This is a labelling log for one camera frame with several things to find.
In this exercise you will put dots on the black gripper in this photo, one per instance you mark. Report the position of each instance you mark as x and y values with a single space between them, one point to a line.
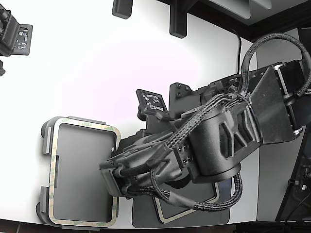
150 138

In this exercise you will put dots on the rectangular frame with beige tape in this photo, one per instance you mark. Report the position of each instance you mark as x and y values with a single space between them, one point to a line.
52 174
159 212

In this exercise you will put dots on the gray box with edge tabs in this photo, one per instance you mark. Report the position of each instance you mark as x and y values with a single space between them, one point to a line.
80 170

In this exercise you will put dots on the dark gray flat mat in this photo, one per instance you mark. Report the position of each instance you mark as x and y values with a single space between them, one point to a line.
143 213

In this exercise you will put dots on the black diagonal stand pole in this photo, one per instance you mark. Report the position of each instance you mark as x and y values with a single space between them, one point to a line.
283 206

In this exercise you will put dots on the large gray panel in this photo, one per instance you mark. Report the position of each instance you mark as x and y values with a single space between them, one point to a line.
226 7

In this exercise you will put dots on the black device with knob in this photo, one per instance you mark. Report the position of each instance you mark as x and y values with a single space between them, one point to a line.
305 174

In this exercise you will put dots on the small black clamp piece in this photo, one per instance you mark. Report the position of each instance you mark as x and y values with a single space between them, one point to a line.
2 68

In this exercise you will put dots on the small gray panel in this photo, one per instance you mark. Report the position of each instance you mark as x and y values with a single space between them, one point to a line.
261 3

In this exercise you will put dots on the dark flat panel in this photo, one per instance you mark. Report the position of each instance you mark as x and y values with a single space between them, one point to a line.
306 36

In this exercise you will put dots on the gripper camera with circuit board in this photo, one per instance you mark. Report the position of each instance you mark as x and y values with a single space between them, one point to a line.
153 102

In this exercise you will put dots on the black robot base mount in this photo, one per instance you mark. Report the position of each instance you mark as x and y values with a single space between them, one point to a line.
177 102

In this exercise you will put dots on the long black bracket block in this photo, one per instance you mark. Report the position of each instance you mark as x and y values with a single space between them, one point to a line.
178 21

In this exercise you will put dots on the short black bracket block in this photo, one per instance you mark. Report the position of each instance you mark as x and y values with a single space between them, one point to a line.
121 8

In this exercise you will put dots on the black frame structure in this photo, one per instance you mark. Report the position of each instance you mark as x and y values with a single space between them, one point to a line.
267 26

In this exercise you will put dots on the black camera module on stand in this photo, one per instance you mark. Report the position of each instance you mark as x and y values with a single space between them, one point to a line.
9 36

